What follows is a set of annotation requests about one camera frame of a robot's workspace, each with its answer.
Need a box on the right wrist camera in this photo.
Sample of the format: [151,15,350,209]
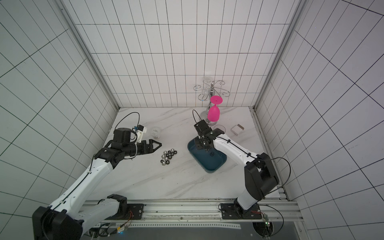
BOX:
[193,110,225,138]

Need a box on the small white box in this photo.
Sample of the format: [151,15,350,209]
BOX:
[231,124,245,136]

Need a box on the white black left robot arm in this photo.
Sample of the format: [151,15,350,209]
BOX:
[32,128,162,240]

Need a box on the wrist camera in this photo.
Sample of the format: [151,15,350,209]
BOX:
[193,110,225,138]
[133,125,147,143]

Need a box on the pink plastic wine glass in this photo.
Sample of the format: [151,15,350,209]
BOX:
[207,96,223,122]

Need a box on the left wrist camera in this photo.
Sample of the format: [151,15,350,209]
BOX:
[133,125,147,143]

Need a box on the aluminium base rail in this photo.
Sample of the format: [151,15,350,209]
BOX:
[101,198,304,229]

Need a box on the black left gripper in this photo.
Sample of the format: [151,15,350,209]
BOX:
[123,139,163,156]

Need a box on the chrome glass hanger stand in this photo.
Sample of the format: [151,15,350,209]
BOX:
[193,76,230,126]

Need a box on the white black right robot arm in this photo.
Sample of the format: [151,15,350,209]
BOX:
[195,128,280,218]

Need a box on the teal plastic storage box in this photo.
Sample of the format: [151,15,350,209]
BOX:
[187,140,227,174]

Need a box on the small clear glass jar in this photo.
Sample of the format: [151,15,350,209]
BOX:
[151,127,162,139]

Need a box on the clear plastic cup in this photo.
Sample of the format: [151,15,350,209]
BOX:
[214,125,226,134]

